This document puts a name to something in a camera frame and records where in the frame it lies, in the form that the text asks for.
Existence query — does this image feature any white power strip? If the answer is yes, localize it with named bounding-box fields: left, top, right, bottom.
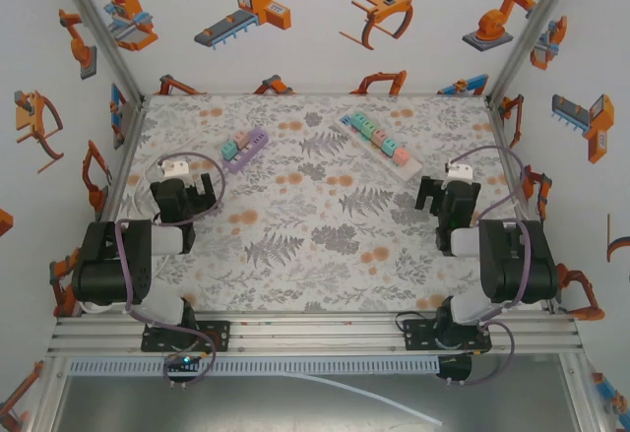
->
left=334, top=110, right=424, bottom=183

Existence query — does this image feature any purple power strip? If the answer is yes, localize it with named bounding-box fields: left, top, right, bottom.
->
left=220, top=127, right=270, bottom=174

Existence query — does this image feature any floral patterned table mat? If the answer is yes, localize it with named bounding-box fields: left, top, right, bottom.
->
left=97, top=92, right=550, bottom=314

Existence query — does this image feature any circuit board with green light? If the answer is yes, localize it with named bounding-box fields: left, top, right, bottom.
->
left=162, top=351, right=204, bottom=379

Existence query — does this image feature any grey metal sheet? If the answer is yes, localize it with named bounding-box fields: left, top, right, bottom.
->
left=51, top=375, right=580, bottom=432

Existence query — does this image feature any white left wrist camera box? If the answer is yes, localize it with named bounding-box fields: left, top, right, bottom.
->
left=158, top=157, right=194, bottom=181

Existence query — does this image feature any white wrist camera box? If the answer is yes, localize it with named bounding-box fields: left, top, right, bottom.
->
left=443, top=159, right=475, bottom=183
left=158, top=157, right=194, bottom=181

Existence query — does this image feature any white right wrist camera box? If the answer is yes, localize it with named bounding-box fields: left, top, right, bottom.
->
left=443, top=159, right=475, bottom=183

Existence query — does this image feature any white purple strip power cord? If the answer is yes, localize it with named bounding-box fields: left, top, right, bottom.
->
left=128, top=126, right=227, bottom=221

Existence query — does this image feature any aluminium side rail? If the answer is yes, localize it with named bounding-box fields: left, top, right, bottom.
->
left=484, top=94, right=560, bottom=313
left=91, top=96, right=149, bottom=236

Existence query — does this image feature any black cable bracket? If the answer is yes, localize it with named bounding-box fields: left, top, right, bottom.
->
left=435, top=352, right=473, bottom=388

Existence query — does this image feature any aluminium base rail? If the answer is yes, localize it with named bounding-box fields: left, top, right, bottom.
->
left=46, top=312, right=585, bottom=357

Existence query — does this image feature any aluminium corner post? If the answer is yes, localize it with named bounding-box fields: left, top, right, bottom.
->
left=484, top=0, right=588, bottom=103
left=48, top=0, right=149, bottom=108

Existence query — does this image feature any white slotted cable duct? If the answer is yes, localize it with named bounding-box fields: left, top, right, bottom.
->
left=67, top=356, right=441, bottom=378

